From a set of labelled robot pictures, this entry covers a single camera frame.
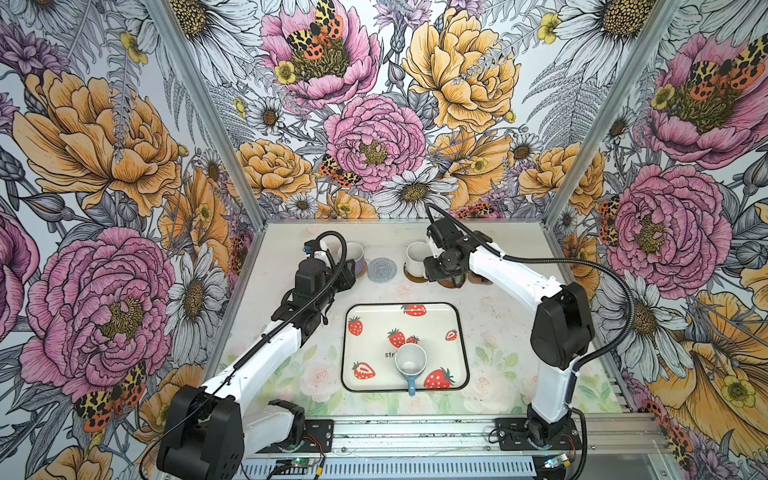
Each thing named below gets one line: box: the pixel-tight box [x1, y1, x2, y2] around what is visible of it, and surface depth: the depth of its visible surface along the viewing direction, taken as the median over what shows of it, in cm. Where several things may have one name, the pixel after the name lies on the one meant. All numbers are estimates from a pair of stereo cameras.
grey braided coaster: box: [367, 257, 397, 284], surface depth 110 cm
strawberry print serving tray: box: [341, 302, 470, 393], surface depth 91 cm
